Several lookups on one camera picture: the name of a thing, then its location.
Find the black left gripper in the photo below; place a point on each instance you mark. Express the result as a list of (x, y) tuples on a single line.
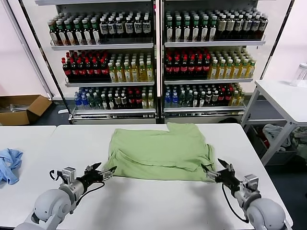
[(90, 178)]

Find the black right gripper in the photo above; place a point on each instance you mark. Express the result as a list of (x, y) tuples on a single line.
[(227, 178)]

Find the green polo shirt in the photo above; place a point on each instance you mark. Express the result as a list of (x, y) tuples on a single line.
[(156, 148)]

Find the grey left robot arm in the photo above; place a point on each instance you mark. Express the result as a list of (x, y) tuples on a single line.
[(52, 203)]

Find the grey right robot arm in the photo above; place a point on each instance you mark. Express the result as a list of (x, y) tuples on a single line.
[(263, 210)]

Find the black rounded object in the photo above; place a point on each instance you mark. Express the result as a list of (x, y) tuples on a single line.
[(227, 120)]

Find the red fabric item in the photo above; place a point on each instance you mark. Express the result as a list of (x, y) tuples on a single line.
[(264, 142)]

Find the grey storage bin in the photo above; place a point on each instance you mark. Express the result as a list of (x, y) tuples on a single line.
[(280, 157)]

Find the grey crumpled garment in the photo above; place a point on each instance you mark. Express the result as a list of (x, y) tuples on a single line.
[(272, 131)]

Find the green water bottle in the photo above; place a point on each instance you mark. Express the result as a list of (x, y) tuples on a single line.
[(182, 100), (97, 103), (189, 100), (91, 103)]

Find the dark drink bottle white cap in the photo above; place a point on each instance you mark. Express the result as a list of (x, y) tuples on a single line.
[(104, 103), (117, 103), (124, 103), (208, 99), (215, 99), (202, 101), (111, 103), (195, 101)]

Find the small white floor object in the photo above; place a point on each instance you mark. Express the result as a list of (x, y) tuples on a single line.
[(63, 111)]

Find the blue drink bottle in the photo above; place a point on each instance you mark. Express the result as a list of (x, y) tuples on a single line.
[(77, 103), (168, 101), (175, 101), (84, 103)]

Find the red cap cola bottle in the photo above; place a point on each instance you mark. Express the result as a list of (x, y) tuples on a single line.
[(191, 69), (104, 70), (89, 70), (81, 70), (169, 69), (228, 98), (184, 69), (74, 70), (66, 70), (199, 69), (206, 69), (97, 70), (221, 98), (176, 69), (131, 101), (138, 101)]

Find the yellow tea bottle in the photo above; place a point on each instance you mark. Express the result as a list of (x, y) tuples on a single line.
[(150, 103), (236, 72), (235, 99), (144, 103), (119, 74), (142, 74), (220, 72), (135, 74), (243, 71), (250, 71), (241, 100), (228, 72), (127, 74), (213, 72), (112, 74), (150, 73)]

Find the pale green crumpled garment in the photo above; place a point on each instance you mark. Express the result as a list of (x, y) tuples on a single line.
[(301, 143)]

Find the crumpled light blue cloth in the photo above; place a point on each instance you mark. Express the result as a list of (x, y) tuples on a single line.
[(9, 167)]

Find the white side table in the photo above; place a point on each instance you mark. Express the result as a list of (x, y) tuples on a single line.
[(283, 95)]

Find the brown cardboard box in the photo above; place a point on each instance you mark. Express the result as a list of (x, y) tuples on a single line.
[(14, 118)]

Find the bundle of metal rods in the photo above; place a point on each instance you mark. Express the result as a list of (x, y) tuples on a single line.
[(14, 107)]

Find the clear plastic jar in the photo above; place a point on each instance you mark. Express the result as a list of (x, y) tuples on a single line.
[(298, 76)]

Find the beverage shelf unit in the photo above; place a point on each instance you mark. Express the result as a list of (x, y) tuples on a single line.
[(216, 44), (103, 46)]

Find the green cap tea bottle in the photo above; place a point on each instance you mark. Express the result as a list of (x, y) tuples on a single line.
[(186, 31), (62, 36), (79, 35), (204, 31), (213, 31), (96, 35), (70, 36), (178, 31), (170, 31), (54, 36), (87, 35), (195, 31)]

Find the white cap blue label bottle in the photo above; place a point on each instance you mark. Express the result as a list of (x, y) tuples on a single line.
[(247, 25), (129, 28), (112, 28), (119, 28), (255, 25), (239, 25), (146, 27), (138, 28), (263, 25), (103, 28)]

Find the white cap beige label bottle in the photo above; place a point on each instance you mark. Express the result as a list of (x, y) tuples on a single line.
[(230, 25), (222, 25)]

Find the open glass cabinet door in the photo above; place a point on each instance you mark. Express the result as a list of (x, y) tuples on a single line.
[(274, 28), (29, 36)]

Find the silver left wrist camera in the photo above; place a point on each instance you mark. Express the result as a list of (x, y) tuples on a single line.
[(69, 175)]

